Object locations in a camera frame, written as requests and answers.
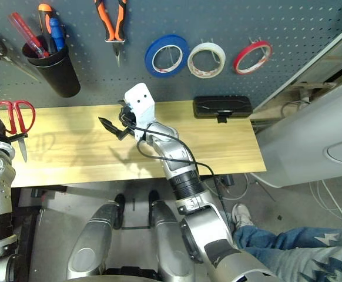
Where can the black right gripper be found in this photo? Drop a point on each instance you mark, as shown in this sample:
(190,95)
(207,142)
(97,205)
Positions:
(128,120)

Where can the blue tape roll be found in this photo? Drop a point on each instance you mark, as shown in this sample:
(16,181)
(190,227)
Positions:
(150,58)

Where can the orange black needle-nose pliers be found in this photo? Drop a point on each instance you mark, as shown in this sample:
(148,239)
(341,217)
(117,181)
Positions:
(109,26)

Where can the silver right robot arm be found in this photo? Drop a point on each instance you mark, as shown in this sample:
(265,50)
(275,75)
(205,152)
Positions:
(206,229)

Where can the grey metal pegboard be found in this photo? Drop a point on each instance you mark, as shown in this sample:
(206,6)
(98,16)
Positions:
(218,17)

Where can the black plastic cup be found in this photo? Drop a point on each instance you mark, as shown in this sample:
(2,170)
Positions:
(59,79)

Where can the silver peg hook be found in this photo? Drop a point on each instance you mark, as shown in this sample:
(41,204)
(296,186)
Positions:
(215,55)
(169,57)
(265,53)

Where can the black plastic tool case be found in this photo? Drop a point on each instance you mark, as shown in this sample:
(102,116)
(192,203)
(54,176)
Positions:
(221,107)

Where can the cream white tape roll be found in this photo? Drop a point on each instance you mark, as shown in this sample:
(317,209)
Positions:
(206,45)

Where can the silver left robot leg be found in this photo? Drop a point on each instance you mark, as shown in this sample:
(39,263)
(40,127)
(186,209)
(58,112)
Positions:
(91,246)

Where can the silver robot leg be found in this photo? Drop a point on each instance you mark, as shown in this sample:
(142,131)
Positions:
(91,246)
(171,246)

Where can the silver right robot leg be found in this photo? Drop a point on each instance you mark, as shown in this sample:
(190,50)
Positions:
(171,246)

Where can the red tape roll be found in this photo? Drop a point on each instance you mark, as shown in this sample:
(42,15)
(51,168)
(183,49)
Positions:
(248,48)

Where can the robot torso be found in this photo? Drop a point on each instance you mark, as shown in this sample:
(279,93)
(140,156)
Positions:
(121,274)

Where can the white sneaker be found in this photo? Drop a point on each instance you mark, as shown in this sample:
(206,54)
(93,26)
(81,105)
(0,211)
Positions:
(243,216)

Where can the light grey cabinet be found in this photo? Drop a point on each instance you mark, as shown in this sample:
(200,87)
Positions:
(306,147)

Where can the blue jeans leg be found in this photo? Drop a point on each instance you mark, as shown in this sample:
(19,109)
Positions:
(291,252)

